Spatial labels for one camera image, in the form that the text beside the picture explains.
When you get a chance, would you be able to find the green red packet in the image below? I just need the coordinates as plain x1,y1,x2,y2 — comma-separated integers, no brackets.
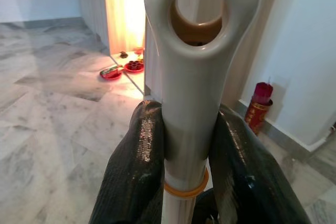
101,64,124,76

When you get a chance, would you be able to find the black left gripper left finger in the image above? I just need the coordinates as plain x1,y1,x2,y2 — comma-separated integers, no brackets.
89,100,166,224

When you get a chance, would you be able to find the red gold incense tube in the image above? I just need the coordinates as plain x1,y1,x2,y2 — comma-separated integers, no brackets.
244,95,274,136

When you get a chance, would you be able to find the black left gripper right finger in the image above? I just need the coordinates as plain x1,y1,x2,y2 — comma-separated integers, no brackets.
209,104,312,224

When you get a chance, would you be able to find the dark red incense stick bundle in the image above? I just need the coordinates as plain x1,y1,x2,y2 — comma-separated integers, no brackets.
253,81,274,104

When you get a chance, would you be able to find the beige handled broom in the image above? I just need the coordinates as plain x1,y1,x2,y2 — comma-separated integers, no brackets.
143,0,264,224

